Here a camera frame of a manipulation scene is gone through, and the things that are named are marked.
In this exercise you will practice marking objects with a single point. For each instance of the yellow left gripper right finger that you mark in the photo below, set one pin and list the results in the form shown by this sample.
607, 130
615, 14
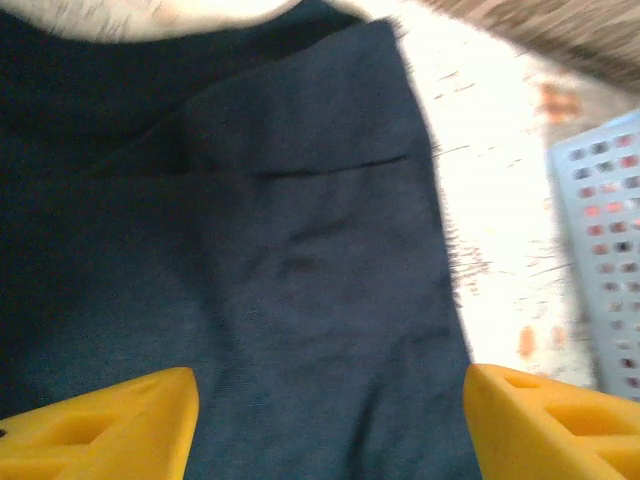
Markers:
550, 440

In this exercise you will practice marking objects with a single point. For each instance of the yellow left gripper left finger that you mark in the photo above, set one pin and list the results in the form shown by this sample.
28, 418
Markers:
100, 435

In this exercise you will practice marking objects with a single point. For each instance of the dark navy shirt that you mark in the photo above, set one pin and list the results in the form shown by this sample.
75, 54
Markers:
225, 250

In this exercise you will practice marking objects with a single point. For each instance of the light blue perforated plastic basket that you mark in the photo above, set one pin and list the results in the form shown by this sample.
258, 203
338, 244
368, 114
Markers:
600, 250

